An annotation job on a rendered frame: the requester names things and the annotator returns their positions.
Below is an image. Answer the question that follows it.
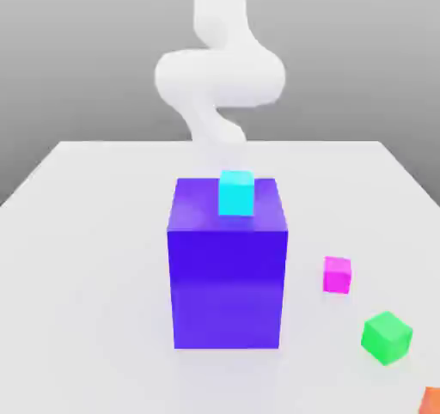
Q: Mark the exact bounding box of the small cyan cube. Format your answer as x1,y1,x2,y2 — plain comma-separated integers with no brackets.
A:
217,169,256,218

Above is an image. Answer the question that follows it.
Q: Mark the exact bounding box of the small magenta cube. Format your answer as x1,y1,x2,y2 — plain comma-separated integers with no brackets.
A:
322,255,352,295

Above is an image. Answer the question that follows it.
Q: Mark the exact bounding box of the small green cube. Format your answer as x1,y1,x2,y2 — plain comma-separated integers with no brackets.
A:
360,310,414,367

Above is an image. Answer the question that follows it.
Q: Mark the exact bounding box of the small orange cube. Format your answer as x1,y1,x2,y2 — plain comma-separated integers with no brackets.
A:
418,386,440,414

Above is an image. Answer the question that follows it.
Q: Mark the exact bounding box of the large purple box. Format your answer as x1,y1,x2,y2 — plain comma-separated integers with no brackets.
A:
166,177,289,350

